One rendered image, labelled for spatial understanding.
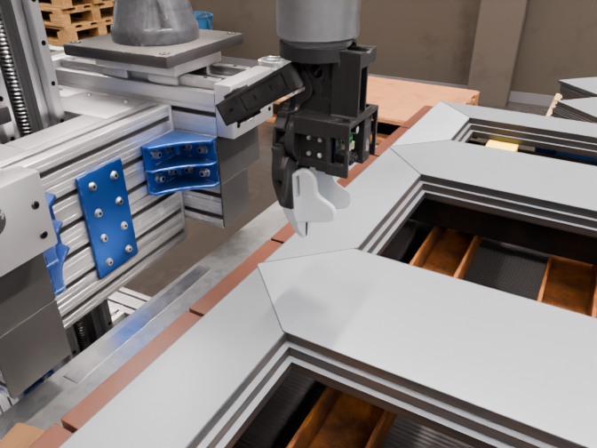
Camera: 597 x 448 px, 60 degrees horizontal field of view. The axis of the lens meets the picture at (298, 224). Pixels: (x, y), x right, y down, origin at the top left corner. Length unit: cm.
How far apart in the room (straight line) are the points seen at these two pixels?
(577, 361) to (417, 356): 15
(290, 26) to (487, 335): 36
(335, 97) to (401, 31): 410
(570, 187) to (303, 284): 50
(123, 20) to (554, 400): 81
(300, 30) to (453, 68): 408
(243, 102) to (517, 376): 37
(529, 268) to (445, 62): 339
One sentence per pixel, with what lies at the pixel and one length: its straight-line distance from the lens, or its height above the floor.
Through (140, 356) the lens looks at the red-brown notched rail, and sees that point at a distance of 58.
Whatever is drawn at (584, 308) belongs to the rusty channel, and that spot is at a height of 68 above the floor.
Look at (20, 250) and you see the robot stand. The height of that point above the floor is 92.
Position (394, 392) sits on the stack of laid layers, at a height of 83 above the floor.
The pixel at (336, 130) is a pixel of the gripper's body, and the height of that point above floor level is 105.
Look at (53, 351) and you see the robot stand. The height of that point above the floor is 75.
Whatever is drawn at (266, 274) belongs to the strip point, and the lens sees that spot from 63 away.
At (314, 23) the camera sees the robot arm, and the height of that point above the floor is 114.
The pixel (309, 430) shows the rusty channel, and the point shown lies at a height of 71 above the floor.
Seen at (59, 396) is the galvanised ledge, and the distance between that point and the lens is 78.
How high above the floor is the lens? 122
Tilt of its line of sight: 30 degrees down
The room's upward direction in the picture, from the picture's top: straight up
